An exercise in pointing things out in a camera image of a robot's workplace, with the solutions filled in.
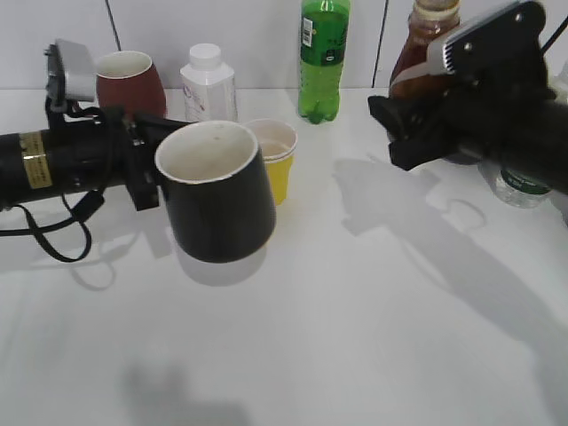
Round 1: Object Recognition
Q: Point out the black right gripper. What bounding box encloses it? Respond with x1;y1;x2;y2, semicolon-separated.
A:
367;66;558;171

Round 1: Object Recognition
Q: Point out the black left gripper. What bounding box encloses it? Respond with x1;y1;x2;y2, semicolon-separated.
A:
122;112;188;211

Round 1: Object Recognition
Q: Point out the brown Nescafe coffee bottle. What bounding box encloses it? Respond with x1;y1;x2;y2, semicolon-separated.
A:
389;0;460;99

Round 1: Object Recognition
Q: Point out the black ceramic mug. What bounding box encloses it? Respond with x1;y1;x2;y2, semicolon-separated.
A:
154;121;276;264

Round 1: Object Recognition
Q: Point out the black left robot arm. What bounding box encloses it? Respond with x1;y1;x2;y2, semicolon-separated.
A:
1;106;185;211

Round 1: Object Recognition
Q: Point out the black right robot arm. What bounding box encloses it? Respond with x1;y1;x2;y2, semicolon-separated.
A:
367;62;567;193

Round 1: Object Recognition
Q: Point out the yellow paper cup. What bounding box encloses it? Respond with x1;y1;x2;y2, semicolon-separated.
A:
245;119;298;205

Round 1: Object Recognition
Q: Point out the dark red ceramic mug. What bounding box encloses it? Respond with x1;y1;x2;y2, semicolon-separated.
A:
96;51;167;117

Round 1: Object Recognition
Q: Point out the clear water bottle green label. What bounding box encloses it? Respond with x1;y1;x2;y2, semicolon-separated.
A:
495;167;551;209

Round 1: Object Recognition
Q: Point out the white plastic milk bottle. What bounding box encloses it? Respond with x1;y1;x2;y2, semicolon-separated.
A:
180;43;238;122

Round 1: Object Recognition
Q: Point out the green soda bottle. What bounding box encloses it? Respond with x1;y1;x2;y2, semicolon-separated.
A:
298;0;351;124

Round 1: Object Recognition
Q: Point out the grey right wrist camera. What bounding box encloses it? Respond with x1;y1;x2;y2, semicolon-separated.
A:
424;1;548;87

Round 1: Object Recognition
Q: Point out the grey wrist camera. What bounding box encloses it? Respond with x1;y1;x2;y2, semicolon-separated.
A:
424;1;548;87
44;38;96;113

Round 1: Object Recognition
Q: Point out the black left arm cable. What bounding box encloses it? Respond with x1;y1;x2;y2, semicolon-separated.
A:
0;188;106;263

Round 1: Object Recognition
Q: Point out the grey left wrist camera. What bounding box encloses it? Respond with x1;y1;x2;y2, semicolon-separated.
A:
44;38;96;113

